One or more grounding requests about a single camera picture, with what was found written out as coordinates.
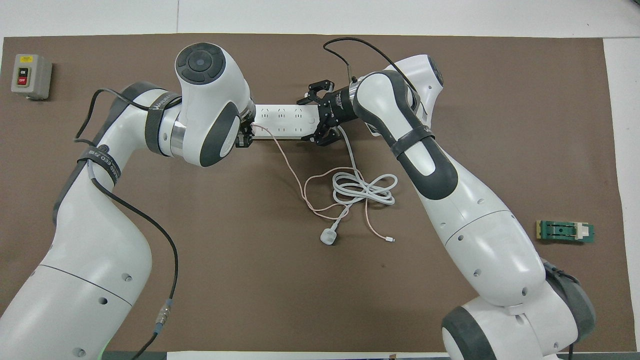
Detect green board on yellow sponge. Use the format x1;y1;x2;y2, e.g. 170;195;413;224
536;219;596;246

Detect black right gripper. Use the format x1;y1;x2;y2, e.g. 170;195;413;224
302;79;359;147

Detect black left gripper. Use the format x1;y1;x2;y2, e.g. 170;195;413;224
235;111;257;149

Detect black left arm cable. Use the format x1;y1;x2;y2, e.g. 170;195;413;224
74;88;180;360

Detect brown table mat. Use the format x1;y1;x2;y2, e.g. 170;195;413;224
0;33;638;353

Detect white power strip cord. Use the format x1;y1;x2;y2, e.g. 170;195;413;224
320;125;399;247

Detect grey switch box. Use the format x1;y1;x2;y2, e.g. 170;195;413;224
11;53;53;101

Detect white power strip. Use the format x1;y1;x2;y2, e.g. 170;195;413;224
251;104;324;141

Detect pink charging cable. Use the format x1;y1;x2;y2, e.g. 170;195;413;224
252;125;396;244

